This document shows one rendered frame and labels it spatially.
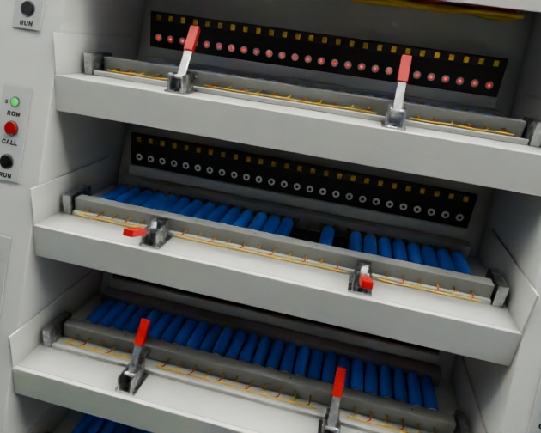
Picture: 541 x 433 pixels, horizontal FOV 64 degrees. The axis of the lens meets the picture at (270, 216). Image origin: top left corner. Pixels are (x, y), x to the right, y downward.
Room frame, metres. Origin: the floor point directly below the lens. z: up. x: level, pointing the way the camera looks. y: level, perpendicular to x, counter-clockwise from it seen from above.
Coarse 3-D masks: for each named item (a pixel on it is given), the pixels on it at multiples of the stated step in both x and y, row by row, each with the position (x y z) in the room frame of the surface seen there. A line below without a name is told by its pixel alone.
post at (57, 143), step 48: (0, 0) 0.57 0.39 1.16; (48, 0) 0.56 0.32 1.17; (96, 0) 0.62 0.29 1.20; (144, 0) 0.75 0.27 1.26; (0, 48) 0.57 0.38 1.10; (48, 48) 0.56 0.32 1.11; (0, 96) 0.56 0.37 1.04; (48, 96) 0.55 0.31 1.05; (48, 144) 0.56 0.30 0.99; (96, 144) 0.67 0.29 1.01; (0, 192) 0.56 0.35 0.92; (48, 288) 0.61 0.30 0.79; (96, 288) 0.74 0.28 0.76; (0, 336) 0.56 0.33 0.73; (0, 384) 0.56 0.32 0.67; (0, 432) 0.55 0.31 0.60
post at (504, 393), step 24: (528, 48) 0.65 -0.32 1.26; (528, 72) 0.63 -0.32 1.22; (504, 192) 0.62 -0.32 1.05; (504, 216) 0.60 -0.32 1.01; (528, 216) 0.52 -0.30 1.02; (504, 240) 0.58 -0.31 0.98; (528, 240) 0.51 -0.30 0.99; (528, 264) 0.49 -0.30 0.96; (528, 336) 0.46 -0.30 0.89; (456, 360) 0.65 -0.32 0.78; (480, 360) 0.56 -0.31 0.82; (528, 360) 0.46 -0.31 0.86; (480, 384) 0.55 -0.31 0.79; (504, 384) 0.48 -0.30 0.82; (528, 384) 0.46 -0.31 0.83; (480, 408) 0.53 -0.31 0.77; (504, 408) 0.47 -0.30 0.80; (528, 408) 0.46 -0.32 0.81; (504, 432) 0.46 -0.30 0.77
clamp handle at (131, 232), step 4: (152, 220) 0.54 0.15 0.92; (152, 224) 0.54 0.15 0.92; (156, 224) 0.54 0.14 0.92; (128, 228) 0.49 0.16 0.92; (132, 228) 0.49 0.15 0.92; (136, 228) 0.50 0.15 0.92; (140, 228) 0.51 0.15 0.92; (152, 228) 0.54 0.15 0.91; (156, 228) 0.54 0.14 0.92; (124, 232) 0.48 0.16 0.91; (128, 232) 0.48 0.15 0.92; (132, 232) 0.48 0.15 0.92; (136, 232) 0.48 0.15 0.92; (140, 232) 0.49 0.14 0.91; (144, 232) 0.51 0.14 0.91; (148, 232) 0.52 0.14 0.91; (152, 232) 0.53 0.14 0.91; (132, 236) 0.48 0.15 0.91; (136, 236) 0.49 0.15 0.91
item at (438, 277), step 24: (96, 216) 0.58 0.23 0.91; (120, 216) 0.59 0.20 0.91; (144, 216) 0.58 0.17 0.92; (168, 216) 0.58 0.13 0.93; (192, 240) 0.56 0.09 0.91; (240, 240) 0.56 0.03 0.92; (264, 240) 0.56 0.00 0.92; (288, 240) 0.56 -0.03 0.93; (312, 264) 0.53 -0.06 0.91; (336, 264) 0.55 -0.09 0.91; (384, 264) 0.53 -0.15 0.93; (408, 264) 0.54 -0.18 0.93; (456, 288) 0.52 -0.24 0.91; (480, 288) 0.52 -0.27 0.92
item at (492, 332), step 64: (64, 192) 0.61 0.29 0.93; (256, 192) 0.69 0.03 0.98; (64, 256) 0.56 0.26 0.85; (128, 256) 0.54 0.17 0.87; (192, 256) 0.53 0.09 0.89; (256, 256) 0.55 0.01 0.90; (320, 320) 0.51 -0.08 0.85; (384, 320) 0.49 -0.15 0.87; (448, 320) 0.48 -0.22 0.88; (512, 320) 0.49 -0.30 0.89
